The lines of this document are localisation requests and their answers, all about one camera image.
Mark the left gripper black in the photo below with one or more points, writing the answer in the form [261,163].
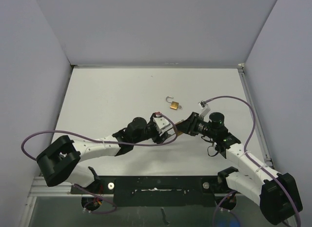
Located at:
[157,138]

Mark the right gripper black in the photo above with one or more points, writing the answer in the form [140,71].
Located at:
[189,125]

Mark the long shackle brass padlock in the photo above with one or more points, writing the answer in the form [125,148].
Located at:
[175,132]

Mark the small brass padlock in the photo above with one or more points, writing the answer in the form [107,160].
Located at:
[174,105]

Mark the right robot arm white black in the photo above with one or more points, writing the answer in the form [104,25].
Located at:
[276,194]

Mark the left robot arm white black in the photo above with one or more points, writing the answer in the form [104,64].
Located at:
[59,162]

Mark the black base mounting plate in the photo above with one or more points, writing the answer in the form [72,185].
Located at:
[165,191]

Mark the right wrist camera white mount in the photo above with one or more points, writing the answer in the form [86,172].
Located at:
[204,109]

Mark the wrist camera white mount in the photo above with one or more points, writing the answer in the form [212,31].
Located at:
[204,109]
[161,123]

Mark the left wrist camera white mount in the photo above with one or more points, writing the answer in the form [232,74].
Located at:
[161,123]

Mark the aluminium frame rail right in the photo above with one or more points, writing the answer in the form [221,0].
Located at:
[258,128]

